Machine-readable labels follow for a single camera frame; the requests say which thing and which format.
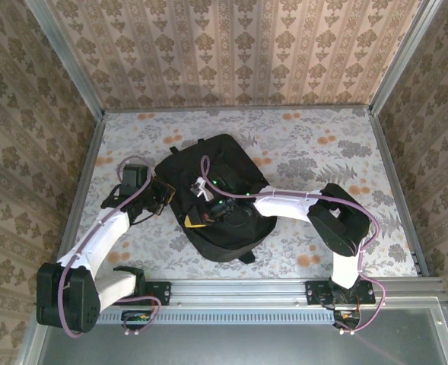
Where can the aluminium side rail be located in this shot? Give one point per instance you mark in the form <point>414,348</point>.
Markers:
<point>398,190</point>
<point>81,190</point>

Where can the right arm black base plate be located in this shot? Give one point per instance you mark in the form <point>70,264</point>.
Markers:
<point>315,292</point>

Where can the left aluminium corner post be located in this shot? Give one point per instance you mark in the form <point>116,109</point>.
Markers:
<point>65,57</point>

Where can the small black controller board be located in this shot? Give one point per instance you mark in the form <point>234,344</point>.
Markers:
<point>136,318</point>
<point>347,317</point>

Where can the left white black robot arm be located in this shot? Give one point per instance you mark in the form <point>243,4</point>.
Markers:
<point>102,232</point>

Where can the grey metal sheet panel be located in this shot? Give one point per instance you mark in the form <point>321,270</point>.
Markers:
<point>227,346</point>

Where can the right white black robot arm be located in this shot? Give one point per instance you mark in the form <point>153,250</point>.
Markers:
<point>284,205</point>

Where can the black backpack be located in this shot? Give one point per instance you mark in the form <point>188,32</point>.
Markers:
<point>223,235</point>

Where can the aluminium frame rail with bases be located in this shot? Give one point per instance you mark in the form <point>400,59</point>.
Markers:
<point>239,291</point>

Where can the thin aluminium wall rail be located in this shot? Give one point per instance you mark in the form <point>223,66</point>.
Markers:
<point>322,108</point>

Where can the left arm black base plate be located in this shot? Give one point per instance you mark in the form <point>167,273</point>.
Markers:
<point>162,292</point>

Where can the right aluminium side rail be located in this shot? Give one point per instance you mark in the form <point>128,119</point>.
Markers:
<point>398,190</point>

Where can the left aluminium side rail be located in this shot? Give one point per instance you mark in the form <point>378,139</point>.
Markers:
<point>81,190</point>

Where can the aluminium corner post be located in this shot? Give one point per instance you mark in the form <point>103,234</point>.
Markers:
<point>404,57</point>
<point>65,57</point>

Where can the right aluminium corner post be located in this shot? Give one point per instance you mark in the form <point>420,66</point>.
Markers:
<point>404,57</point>

